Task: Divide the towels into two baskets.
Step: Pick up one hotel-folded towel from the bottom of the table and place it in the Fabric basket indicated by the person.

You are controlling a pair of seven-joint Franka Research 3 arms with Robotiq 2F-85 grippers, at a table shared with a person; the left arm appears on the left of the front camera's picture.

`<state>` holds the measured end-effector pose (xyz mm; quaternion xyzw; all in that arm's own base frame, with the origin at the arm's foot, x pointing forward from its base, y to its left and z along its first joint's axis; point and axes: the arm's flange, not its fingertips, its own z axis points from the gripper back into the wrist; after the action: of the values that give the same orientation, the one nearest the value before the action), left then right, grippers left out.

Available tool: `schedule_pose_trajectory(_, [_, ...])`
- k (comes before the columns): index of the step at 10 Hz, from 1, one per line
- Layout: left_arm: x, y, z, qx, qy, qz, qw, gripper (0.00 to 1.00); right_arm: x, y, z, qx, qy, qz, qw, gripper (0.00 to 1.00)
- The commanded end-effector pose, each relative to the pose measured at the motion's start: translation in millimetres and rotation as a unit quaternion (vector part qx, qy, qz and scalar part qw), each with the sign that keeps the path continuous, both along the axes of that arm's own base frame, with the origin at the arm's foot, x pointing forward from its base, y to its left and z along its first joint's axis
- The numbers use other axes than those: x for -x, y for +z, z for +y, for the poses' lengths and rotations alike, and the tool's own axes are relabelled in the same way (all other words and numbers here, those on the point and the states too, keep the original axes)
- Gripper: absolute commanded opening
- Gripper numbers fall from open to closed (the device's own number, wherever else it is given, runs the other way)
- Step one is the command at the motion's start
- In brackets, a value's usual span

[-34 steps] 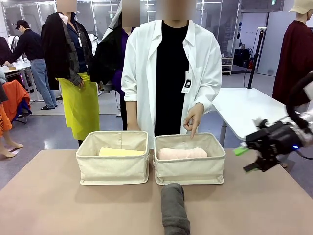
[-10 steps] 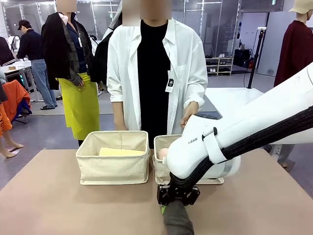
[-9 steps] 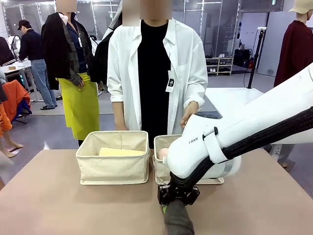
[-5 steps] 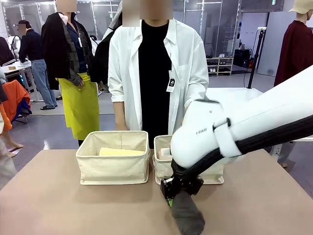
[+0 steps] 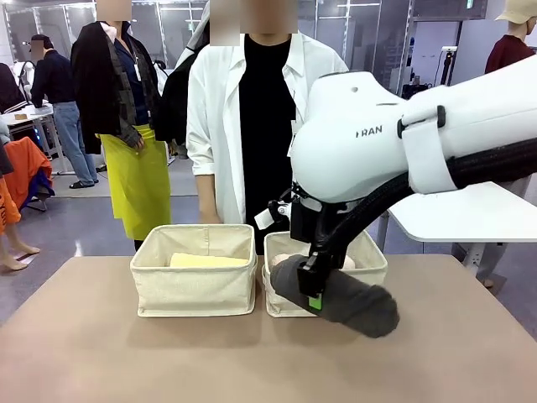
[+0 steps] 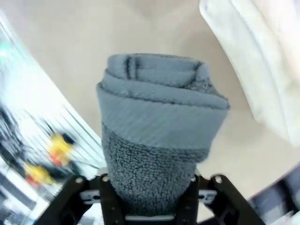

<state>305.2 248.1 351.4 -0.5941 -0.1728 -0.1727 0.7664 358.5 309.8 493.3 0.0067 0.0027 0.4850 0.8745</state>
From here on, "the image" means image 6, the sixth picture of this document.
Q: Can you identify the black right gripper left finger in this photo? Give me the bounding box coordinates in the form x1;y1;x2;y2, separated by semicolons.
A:
35;174;128;225

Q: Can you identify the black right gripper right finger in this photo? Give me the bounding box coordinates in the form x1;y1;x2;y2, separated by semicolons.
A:
174;173;267;225

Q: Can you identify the grey towel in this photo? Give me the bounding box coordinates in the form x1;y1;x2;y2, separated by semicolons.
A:
95;53;232;218

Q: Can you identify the beige fabric basket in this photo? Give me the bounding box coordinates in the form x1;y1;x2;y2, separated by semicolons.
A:
198;0;300;146

